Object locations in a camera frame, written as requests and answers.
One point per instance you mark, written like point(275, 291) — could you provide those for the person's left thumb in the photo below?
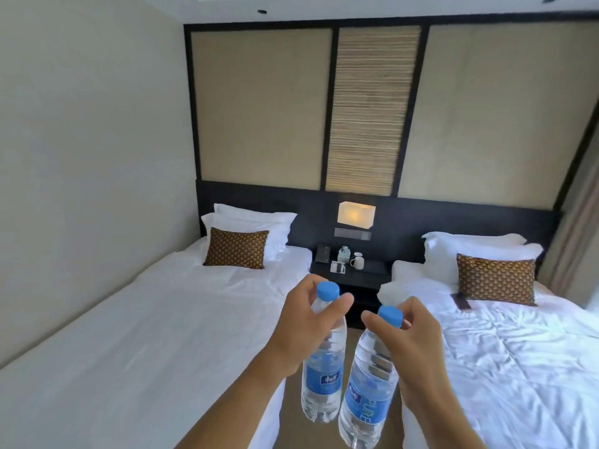
point(338, 309)

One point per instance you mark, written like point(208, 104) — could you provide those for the person's left hand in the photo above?
point(295, 331)

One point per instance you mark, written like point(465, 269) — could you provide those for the black desk telephone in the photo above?
point(323, 253)

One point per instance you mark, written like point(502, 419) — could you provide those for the white single bed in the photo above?
point(514, 369)
point(140, 331)

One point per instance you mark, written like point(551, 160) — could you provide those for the beige curtain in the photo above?
point(573, 238)

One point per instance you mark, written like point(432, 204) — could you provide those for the white pillow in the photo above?
point(278, 238)
point(442, 264)
point(252, 214)
point(472, 239)

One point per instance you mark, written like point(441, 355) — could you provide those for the beige wall panel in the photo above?
point(262, 107)
point(496, 116)

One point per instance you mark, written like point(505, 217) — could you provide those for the silver switch panel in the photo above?
point(353, 234)

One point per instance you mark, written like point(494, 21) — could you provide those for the person's right hand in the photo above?
point(419, 355)

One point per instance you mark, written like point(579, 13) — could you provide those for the black nightstand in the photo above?
point(365, 278)

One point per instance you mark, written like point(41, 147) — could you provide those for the white mug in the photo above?
point(357, 261)

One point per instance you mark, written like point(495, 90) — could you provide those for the person's right thumb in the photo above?
point(379, 328)

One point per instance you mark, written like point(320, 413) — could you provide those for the small white notepad holder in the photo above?
point(338, 267)

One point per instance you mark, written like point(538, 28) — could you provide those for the person's left forearm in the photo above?
point(234, 406)

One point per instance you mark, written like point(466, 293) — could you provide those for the person's right forearm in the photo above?
point(440, 425)

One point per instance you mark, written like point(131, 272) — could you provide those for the brown patterned cushion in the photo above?
point(496, 279)
point(236, 248)

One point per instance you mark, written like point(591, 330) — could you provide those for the woven reed wall panel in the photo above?
point(372, 112)

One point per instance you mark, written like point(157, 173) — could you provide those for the dark wooden headboard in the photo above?
point(407, 224)

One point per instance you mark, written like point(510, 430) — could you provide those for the glowing square wall lamp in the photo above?
point(356, 215)

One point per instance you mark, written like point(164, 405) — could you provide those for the clear water bottle blue cap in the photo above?
point(367, 406)
point(323, 383)

